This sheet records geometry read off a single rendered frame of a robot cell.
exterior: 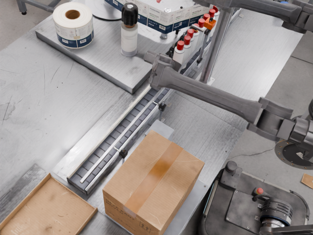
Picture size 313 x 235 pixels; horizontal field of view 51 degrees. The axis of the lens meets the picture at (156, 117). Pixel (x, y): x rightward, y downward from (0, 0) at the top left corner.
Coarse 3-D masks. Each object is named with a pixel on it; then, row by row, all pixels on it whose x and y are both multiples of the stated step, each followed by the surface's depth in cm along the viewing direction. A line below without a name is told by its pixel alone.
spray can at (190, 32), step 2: (188, 30) 165; (190, 30) 165; (192, 30) 165; (188, 32) 164; (190, 32) 164; (192, 32) 164; (188, 34) 165; (190, 34) 164; (192, 34) 165; (190, 36) 166; (192, 36) 167; (192, 38) 167; (192, 40) 167; (192, 42) 169; (192, 44) 171; (190, 50) 173; (190, 52) 175; (190, 54) 177
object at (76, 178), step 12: (204, 48) 191; (192, 60) 182; (180, 72) 176; (144, 96) 166; (132, 120) 157; (120, 132) 153; (132, 132) 154; (108, 144) 149; (120, 144) 150; (96, 156) 145; (108, 156) 146; (84, 168) 142; (96, 168) 142; (72, 180) 138
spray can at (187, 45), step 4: (184, 36) 162; (188, 36) 162; (184, 40) 162; (188, 40) 161; (184, 44) 164; (188, 44) 164; (184, 48) 165; (188, 48) 165; (184, 52) 167; (188, 52) 168; (184, 56) 169; (188, 56) 172; (184, 60) 172; (184, 68) 178
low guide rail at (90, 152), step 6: (144, 90) 163; (132, 108) 159; (126, 114) 156; (120, 120) 153; (114, 126) 150; (108, 132) 148; (102, 138) 146; (96, 144) 145; (90, 150) 143; (84, 156) 141; (78, 168) 140; (72, 174) 137
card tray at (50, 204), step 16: (48, 176) 141; (32, 192) 136; (48, 192) 139; (64, 192) 140; (16, 208) 132; (32, 208) 135; (48, 208) 136; (64, 208) 136; (80, 208) 137; (96, 208) 134; (0, 224) 127; (16, 224) 131; (32, 224) 132; (48, 224) 132; (64, 224) 133; (80, 224) 133
